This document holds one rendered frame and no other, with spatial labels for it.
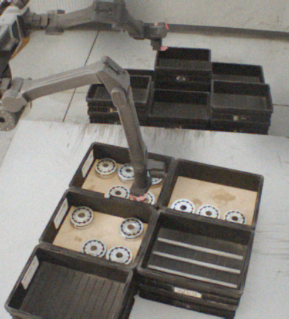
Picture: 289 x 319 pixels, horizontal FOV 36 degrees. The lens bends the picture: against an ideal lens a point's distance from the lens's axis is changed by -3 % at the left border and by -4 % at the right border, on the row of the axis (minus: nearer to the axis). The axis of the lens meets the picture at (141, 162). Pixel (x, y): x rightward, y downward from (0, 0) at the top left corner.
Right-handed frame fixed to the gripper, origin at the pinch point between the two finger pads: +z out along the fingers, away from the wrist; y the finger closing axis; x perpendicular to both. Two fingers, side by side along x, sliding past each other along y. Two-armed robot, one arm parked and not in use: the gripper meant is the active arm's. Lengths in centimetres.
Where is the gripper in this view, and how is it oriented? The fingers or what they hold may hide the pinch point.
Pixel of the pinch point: (141, 198)
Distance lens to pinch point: 194.4
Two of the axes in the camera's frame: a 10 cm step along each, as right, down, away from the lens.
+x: -9.2, -2.5, 2.8
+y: 3.8, -6.6, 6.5
